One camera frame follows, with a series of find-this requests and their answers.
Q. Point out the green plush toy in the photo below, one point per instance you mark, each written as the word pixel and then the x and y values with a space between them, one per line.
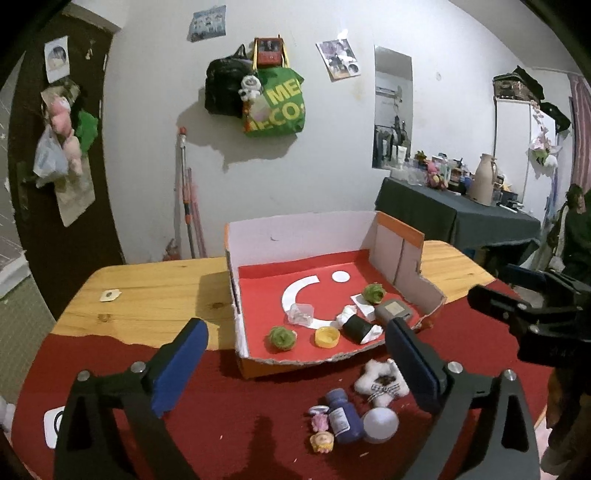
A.
pixel 85 129

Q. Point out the small red bag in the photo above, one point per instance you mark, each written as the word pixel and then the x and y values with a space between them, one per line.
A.
pixel 269 50

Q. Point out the small pink yellow doll figure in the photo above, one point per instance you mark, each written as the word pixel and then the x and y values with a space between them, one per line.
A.
pixel 322 431

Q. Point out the dark blue bottle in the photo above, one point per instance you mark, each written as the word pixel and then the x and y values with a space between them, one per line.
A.
pixel 341 413

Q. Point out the green fuzzy pom-pom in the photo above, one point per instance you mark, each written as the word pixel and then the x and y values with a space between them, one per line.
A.
pixel 280 337
pixel 374 291

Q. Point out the dark patterned bag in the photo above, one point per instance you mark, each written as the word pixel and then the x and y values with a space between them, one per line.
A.
pixel 515 85

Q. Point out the metal mop pole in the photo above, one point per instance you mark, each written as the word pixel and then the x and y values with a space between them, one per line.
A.
pixel 184 184

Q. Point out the blue wall photo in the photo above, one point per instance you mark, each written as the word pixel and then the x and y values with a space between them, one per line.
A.
pixel 207 23

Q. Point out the black box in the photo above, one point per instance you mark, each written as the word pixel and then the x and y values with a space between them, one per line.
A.
pixel 510 198

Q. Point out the yellow bottle cap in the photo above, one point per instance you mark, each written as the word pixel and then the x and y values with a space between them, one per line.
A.
pixel 327 336

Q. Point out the grey rounded square case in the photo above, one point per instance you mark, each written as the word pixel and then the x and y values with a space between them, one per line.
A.
pixel 391 311

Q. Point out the dark brown door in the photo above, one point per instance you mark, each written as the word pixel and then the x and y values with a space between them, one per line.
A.
pixel 46 230

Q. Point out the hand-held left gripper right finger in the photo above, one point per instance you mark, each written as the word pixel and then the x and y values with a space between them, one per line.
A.
pixel 418 369

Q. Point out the wall photo sheet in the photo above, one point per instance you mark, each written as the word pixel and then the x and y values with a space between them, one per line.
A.
pixel 339 60

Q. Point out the beige thermos jug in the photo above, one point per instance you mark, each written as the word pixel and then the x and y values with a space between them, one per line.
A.
pixel 485 180

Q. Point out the white round tin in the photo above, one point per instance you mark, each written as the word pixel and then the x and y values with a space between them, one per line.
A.
pixel 380 422

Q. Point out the pink plush toy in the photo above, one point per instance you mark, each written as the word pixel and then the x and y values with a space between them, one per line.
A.
pixel 74 154
pixel 60 115

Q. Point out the assorted small toiletries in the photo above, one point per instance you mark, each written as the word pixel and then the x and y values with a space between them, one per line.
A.
pixel 455 173

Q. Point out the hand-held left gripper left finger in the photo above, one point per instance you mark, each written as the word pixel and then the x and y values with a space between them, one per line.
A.
pixel 180 364

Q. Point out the small cream sticker tag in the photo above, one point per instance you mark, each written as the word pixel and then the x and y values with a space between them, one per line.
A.
pixel 110 295

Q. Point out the white plush star with bow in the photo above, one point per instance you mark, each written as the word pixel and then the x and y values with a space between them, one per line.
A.
pixel 381 383

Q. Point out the black roll with white paper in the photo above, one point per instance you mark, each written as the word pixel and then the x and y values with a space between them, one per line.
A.
pixel 358 328

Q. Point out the wall mirror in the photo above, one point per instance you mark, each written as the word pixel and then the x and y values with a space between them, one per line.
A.
pixel 392 106

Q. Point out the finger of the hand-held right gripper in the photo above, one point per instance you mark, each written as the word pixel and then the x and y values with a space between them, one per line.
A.
pixel 531 278
pixel 498 304

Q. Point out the pink plush doll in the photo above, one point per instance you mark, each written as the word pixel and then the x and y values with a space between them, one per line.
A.
pixel 434 175

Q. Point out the clear plastic small box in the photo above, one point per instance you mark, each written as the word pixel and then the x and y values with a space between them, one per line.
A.
pixel 299 316

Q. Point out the orange cardboard box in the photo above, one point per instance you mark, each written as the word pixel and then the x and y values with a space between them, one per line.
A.
pixel 295 235

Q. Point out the pink curtain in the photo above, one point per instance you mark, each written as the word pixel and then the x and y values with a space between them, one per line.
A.
pixel 579 120

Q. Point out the beige cloth hanging organizer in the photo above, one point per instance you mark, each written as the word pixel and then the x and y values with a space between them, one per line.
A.
pixel 74 198

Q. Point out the white fridge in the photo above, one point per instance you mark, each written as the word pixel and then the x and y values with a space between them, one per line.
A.
pixel 517 147

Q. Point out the white square device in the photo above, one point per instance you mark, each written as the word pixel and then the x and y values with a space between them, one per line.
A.
pixel 51 424

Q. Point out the picture on door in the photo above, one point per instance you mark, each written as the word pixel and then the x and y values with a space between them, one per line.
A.
pixel 57 57

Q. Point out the translucent plastic bag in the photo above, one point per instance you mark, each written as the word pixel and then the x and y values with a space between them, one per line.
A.
pixel 48 159

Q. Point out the black bag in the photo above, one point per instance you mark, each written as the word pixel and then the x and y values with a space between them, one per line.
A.
pixel 224 87

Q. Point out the red knitted mat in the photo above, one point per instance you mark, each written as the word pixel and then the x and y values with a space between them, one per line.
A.
pixel 258 406

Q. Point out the green tote bag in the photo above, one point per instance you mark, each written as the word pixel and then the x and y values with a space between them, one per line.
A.
pixel 277 108

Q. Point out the flower decoration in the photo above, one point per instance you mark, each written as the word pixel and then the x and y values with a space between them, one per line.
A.
pixel 545 147

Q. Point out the pink pole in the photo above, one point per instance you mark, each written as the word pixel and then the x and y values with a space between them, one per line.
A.
pixel 196 217

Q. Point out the side table with dark cloth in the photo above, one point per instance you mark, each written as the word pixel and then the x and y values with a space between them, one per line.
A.
pixel 461 221

